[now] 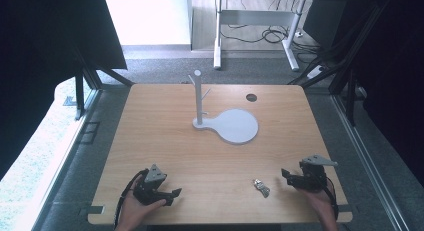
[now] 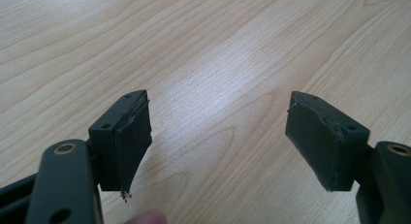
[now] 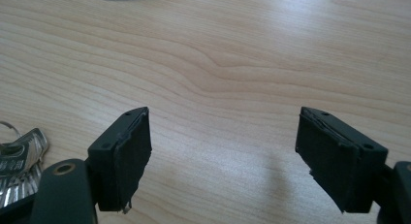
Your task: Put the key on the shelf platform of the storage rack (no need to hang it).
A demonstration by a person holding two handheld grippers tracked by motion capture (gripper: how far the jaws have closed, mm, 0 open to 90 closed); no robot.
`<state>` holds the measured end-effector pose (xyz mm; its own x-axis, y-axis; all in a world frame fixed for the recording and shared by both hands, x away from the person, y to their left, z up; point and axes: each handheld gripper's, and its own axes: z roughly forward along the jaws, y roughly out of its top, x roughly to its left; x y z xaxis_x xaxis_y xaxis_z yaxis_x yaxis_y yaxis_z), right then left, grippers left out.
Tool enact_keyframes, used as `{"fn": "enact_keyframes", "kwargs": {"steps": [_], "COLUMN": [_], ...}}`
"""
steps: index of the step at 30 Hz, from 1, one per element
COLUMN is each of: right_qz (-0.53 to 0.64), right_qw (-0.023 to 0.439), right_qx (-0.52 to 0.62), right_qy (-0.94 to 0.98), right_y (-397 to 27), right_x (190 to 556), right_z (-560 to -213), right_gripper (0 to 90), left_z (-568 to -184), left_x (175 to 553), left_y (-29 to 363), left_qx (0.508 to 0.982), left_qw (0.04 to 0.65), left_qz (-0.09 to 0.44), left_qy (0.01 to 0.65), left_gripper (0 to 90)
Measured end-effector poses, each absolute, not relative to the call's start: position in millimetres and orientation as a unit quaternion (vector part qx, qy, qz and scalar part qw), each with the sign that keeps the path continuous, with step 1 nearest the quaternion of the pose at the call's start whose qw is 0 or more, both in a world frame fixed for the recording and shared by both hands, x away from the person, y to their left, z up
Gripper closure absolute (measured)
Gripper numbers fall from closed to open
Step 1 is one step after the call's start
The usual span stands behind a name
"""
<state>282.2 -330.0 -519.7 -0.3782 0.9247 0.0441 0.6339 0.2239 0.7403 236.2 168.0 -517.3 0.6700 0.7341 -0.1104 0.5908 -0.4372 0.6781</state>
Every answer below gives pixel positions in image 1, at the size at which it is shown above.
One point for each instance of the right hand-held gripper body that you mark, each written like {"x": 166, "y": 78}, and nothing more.
{"x": 315, "y": 177}

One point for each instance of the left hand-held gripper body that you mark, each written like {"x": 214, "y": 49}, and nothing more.
{"x": 150, "y": 191}

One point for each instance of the silver bunch of keys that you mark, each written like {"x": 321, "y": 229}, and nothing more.
{"x": 262, "y": 188}

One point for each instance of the white key stand with pegs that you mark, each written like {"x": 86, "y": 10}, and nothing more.
{"x": 235, "y": 126}

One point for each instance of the person's left hand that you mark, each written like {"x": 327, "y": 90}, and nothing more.
{"x": 133, "y": 211}

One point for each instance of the person's right hand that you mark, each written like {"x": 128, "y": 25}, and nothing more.
{"x": 323, "y": 207}

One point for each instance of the white power strip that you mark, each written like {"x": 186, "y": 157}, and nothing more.
{"x": 315, "y": 71}

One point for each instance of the black curtain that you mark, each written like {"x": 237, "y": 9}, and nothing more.
{"x": 40, "y": 57}
{"x": 393, "y": 91}

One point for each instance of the aluminium floor rail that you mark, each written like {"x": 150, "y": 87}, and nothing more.
{"x": 370, "y": 161}
{"x": 66, "y": 157}

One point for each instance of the black metal frame strut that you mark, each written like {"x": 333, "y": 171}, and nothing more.
{"x": 346, "y": 64}
{"x": 87, "y": 81}

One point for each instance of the white metal desk frame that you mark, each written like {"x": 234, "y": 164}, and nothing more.
{"x": 218, "y": 51}

